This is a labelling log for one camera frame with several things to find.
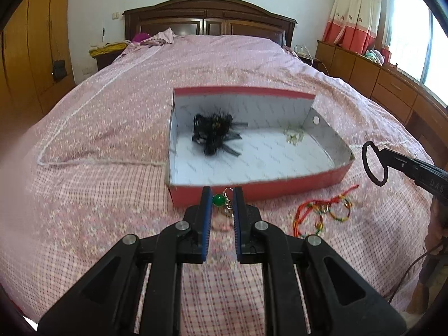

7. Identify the dark wooden bedside table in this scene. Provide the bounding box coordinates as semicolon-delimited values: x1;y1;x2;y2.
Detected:
95;47;125;71
292;44;321;69

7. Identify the wooden wardrobe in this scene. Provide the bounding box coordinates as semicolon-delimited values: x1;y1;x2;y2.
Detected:
0;0;76;120

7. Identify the wooden low cabinet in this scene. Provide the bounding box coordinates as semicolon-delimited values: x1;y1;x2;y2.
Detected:
315;40;448;141

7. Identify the green bead earring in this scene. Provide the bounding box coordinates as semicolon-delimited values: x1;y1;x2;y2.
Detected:
212;187;236;219

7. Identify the dark wooden headboard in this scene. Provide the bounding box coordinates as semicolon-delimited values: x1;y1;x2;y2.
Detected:
122;0;298;48

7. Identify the clear crystal bead bracelet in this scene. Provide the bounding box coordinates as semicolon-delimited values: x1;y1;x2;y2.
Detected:
283;128;305;146

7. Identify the small black hanging bag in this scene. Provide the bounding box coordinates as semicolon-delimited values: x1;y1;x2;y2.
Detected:
52;59;68;79

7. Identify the pink striped pillow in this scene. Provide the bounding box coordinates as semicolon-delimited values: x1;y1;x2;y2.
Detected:
140;27;176;47

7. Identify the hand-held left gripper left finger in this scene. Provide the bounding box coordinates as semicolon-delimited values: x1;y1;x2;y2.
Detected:
37;186;214;336

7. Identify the multicoloured braided bracelet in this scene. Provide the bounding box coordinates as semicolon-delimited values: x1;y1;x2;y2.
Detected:
324;183;360;224

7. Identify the red cardboard box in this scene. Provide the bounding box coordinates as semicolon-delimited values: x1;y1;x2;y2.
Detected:
164;87;355;210

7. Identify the window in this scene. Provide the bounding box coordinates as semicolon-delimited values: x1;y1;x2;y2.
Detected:
388;0;448;106

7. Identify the pink floral bed quilt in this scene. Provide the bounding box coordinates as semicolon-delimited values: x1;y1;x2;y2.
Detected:
0;33;438;336

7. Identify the black ring bangle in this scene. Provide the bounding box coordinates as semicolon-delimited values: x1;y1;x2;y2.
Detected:
361;141;390;185

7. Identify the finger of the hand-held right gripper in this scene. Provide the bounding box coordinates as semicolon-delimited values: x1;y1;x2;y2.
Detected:
380;147;448;204

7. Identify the folded yellow cloth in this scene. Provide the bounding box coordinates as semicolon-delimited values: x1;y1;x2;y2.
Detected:
89;41;128;57

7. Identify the black feather hair flower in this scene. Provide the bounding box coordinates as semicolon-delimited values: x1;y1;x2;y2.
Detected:
191;112;249;157

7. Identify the white and red curtain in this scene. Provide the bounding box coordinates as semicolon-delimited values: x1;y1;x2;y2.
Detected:
322;0;384;55

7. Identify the thin dark cable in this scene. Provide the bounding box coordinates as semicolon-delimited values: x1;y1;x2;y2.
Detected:
388;247;435;303

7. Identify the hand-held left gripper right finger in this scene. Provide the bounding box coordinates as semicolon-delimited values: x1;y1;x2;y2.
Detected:
233;186;408;336

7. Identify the red cord bracelet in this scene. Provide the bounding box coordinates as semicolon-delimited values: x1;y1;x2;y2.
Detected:
293;199;326;239

